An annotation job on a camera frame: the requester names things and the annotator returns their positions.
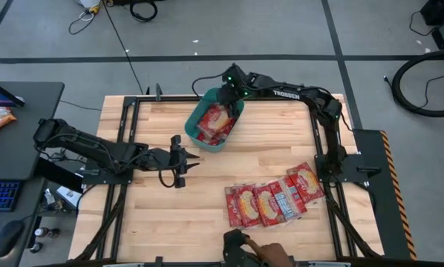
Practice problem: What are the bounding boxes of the right gripper black cable loop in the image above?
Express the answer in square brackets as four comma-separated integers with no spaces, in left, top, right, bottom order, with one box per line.
[191,73,227,99]

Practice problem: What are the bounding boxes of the black metal table frame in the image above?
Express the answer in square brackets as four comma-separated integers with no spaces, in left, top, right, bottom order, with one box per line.
[73,94,385,261]

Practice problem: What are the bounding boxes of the left gripper black cable loop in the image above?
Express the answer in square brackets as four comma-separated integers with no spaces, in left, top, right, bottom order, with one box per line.
[157,168,179,189]

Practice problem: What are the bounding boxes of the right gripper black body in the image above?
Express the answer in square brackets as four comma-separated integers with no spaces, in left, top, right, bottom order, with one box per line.
[217,82,246,109]

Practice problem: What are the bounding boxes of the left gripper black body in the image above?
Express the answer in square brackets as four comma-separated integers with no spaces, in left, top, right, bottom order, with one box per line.
[147,134,188,189]

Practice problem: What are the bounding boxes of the grey metal bracket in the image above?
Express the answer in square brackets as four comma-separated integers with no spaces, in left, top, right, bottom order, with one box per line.
[308,260,351,267]

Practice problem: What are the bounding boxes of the black platform with hazard stripe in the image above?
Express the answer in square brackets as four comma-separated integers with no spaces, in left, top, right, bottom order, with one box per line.
[353,128,418,261]

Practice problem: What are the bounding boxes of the black keyboard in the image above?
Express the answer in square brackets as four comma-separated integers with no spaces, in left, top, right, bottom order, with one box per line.
[0,179,23,213]

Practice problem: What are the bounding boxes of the thin black floor cable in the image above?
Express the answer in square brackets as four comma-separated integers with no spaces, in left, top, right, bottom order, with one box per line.
[408,10,437,37]

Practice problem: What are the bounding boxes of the black computer mouse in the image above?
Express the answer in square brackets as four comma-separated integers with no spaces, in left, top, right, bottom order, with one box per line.
[0,220,26,258]

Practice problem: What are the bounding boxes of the coiled black cable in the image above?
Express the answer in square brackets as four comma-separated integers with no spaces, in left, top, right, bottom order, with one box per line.
[128,0,159,23]

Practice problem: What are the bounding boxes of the long black floor cable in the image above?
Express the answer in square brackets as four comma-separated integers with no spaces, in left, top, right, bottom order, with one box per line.
[102,0,146,96]

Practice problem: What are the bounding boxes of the teal plastic basket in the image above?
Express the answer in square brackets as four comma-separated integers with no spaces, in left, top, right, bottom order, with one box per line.
[183,87,245,154]

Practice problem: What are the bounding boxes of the white box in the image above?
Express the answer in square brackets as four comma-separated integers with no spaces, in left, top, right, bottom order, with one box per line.
[55,185,83,209]

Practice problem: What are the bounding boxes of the gripper black cable loop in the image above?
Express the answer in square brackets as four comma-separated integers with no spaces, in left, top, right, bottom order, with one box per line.
[157,168,179,189]
[191,73,227,99]

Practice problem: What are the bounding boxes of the thin black plug cable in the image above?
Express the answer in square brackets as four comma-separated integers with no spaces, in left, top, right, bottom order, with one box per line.
[382,69,444,110]

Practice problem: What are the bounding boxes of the white cable loop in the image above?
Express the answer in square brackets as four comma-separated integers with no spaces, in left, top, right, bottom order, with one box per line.
[68,8,97,36]

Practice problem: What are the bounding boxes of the black desk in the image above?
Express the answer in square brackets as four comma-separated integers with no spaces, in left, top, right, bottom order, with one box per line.
[0,81,65,267]

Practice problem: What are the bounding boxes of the person's hand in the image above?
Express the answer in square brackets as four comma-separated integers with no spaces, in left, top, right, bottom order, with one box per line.
[244,237,296,267]

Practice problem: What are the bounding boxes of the large black hose ring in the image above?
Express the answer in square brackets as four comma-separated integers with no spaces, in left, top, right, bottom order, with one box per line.
[391,49,444,118]

